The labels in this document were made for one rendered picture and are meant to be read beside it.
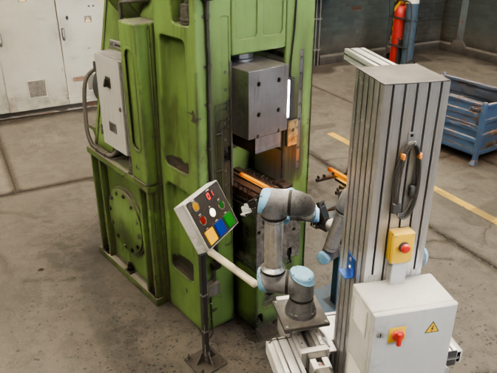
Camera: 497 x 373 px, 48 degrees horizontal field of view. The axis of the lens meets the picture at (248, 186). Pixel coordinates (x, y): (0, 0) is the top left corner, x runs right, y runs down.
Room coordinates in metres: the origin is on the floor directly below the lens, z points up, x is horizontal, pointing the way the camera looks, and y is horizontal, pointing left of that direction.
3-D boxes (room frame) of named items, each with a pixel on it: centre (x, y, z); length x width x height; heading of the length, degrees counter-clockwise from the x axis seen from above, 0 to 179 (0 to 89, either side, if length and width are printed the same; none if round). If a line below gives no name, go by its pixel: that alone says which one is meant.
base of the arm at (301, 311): (2.19, -0.25, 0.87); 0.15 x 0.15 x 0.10
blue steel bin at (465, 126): (6.52, -2.53, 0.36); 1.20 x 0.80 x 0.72; 33
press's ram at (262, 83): (3.33, -0.02, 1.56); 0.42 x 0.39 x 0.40; 39
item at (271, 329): (3.10, -0.15, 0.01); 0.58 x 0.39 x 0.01; 129
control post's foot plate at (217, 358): (2.73, 0.27, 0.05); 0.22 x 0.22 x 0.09; 39
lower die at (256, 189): (3.30, 0.01, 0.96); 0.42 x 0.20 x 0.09; 39
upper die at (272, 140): (3.30, 0.01, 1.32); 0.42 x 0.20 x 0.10; 39
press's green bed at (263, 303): (3.35, -0.02, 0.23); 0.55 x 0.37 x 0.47; 39
